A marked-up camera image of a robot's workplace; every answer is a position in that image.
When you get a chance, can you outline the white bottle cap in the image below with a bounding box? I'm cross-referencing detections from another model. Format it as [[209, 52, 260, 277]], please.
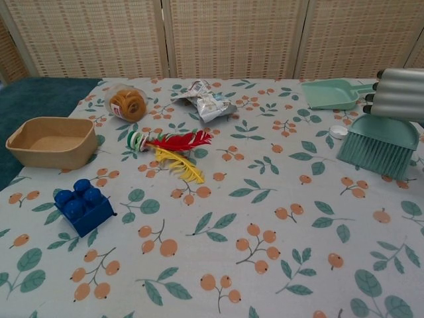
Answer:
[[329, 126, 348, 142]]

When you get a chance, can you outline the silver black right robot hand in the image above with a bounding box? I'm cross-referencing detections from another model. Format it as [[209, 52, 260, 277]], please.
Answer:
[[363, 68, 424, 125]]

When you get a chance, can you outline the mint green dustpan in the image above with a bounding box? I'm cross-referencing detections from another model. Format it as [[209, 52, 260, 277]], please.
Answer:
[[301, 80, 375, 111]]

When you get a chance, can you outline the floral fruit print tablecloth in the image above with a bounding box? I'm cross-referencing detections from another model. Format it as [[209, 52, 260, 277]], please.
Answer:
[[0, 78, 424, 318]]

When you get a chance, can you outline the blue toy building block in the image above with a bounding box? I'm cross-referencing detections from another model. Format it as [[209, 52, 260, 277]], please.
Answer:
[[54, 178, 115, 239]]

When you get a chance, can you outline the red yellow feather shuttlecock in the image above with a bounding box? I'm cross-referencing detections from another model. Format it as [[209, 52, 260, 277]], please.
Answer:
[[127, 129, 213, 184]]

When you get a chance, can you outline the crumpled silver snack wrapper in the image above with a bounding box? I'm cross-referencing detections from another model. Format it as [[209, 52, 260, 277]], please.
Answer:
[[170, 79, 239, 124]]

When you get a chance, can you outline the plastic jar with cookies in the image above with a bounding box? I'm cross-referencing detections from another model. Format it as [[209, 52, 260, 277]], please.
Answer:
[[105, 83, 148, 123]]

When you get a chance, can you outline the beige rectangular tray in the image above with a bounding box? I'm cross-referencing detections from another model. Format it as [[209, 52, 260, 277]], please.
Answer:
[[5, 116, 99, 169]]

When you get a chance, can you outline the woven folding screen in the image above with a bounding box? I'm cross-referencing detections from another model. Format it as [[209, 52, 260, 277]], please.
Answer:
[[0, 0, 424, 83]]

